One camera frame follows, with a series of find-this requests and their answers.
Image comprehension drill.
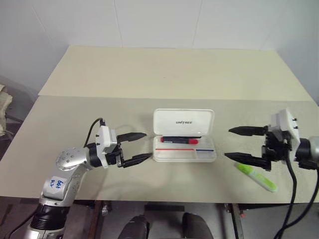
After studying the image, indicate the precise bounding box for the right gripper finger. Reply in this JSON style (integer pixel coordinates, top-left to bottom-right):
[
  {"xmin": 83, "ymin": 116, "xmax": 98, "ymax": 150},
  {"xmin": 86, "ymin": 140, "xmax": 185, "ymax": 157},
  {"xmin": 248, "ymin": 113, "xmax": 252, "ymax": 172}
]
[
  {"xmin": 228, "ymin": 125, "xmax": 269, "ymax": 137},
  {"xmin": 224, "ymin": 152, "xmax": 272, "ymax": 172}
]

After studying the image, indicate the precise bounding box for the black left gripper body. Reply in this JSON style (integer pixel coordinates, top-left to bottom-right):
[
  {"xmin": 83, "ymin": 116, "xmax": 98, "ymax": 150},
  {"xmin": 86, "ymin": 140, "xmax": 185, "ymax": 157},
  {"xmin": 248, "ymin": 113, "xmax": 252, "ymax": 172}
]
[{"xmin": 104, "ymin": 129, "xmax": 125, "ymax": 168}]

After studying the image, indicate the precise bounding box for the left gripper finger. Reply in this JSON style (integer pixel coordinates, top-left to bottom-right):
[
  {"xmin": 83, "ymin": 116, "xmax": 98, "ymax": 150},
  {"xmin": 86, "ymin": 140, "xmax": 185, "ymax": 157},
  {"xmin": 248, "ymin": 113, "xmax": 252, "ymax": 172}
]
[
  {"xmin": 117, "ymin": 132, "xmax": 148, "ymax": 144},
  {"xmin": 122, "ymin": 152, "xmax": 153, "ymax": 168}
]

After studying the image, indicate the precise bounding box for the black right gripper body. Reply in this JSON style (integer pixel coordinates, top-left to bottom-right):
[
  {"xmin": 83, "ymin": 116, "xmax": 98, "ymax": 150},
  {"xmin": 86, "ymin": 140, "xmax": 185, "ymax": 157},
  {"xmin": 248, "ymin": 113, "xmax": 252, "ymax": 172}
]
[{"xmin": 261, "ymin": 125, "xmax": 295, "ymax": 172}]

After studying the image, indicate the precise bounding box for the green highlighter marker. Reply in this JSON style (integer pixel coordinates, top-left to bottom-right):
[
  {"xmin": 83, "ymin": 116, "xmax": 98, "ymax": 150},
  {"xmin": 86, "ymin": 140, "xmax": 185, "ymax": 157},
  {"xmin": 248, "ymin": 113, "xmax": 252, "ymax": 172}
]
[{"xmin": 235, "ymin": 163, "xmax": 279, "ymax": 193}]

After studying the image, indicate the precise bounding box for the clear white plastic pencil case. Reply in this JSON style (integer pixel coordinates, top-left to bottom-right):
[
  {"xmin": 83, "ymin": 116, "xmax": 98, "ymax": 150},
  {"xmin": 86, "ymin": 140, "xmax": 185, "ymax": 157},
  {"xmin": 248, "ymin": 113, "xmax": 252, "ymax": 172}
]
[{"xmin": 152, "ymin": 108, "xmax": 217, "ymax": 163}]

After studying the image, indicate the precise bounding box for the red marker with black barrel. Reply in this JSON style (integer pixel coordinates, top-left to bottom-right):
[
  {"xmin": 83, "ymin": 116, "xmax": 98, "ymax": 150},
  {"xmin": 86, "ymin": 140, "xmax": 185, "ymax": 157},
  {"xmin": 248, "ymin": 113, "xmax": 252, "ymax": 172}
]
[{"xmin": 160, "ymin": 135, "xmax": 202, "ymax": 146}]

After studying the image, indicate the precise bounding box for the rusty metal table leg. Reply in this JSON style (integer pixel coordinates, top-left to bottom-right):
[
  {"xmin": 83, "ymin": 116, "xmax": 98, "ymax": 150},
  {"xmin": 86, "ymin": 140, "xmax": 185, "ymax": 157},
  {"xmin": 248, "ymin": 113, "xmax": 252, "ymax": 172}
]
[
  {"xmin": 90, "ymin": 200, "xmax": 104, "ymax": 239},
  {"xmin": 231, "ymin": 203, "xmax": 244, "ymax": 239}
]

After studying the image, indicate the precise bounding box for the dark rounded shape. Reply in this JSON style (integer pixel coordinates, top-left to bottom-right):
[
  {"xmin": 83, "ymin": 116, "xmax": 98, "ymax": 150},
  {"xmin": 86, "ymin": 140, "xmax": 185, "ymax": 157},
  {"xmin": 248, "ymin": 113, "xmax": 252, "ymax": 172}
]
[
  {"xmin": 117, "ymin": 215, "xmax": 151, "ymax": 239},
  {"xmin": 181, "ymin": 212, "xmax": 214, "ymax": 239}
]

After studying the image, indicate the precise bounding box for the white handwritten tape label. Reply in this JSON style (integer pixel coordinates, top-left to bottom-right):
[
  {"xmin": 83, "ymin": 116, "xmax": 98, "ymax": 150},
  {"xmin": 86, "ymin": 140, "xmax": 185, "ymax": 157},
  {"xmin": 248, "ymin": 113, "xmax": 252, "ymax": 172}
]
[{"xmin": 43, "ymin": 176, "xmax": 67, "ymax": 200}]

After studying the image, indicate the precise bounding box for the beige cloth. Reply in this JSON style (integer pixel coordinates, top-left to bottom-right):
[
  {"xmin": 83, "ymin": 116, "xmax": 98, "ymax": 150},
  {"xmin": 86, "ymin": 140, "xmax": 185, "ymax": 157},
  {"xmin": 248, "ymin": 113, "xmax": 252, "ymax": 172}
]
[{"xmin": 0, "ymin": 84, "xmax": 13, "ymax": 137}]

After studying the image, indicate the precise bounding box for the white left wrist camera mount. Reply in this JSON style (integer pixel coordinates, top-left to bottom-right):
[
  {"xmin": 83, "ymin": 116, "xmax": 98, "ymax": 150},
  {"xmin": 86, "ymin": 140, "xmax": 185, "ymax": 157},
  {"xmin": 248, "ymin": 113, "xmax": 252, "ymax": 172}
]
[{"xmin": 95, "ymin": 125, "xmax": 118, "ymax": 170}]

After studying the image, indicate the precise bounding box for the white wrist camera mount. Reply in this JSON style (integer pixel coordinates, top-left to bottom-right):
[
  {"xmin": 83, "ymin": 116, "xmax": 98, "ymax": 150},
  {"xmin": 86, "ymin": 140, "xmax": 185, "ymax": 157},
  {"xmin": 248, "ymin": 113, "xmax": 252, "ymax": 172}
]
[
  {"xmin": 95, "ymin": 125, "xmax": 118, "ymax": 170},
  {"xmin": 270, "ymin": 108, "xmax": 302, "ymax": 162}
]

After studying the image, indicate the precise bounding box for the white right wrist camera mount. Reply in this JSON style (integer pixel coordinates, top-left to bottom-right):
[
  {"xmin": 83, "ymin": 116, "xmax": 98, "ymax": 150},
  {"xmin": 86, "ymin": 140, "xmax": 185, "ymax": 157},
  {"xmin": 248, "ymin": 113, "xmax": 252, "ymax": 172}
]
[{"xmin": 270, "ymin": 108, "xmax": 302, "ymax": 162}]

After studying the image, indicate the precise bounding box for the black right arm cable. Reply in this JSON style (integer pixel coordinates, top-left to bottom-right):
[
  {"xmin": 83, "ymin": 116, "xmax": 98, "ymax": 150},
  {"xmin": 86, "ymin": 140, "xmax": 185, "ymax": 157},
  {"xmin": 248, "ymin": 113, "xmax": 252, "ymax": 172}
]
[{"xmin": 273, "ymin": 139, "xmax": 319, "ymax": 239}]

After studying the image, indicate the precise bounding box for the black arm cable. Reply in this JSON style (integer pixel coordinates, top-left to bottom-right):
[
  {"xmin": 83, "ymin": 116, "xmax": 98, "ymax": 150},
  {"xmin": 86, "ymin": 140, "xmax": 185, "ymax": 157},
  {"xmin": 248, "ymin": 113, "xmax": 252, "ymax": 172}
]
[
  {"xmin": 84, "ymin": 118, "xmax": 106, "ymax": 147},
  {"xmin": 273, "ymin": 139, "xmax": 319, "ymax": 239}
]

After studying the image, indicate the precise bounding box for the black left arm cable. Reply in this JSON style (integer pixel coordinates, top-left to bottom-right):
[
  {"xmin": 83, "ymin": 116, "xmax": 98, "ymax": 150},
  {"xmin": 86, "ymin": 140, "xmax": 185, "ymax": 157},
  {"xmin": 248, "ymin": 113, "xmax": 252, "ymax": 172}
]
[{"xmin": 84, "ymin": 118, "xmax": 106, "ymax": 147}]

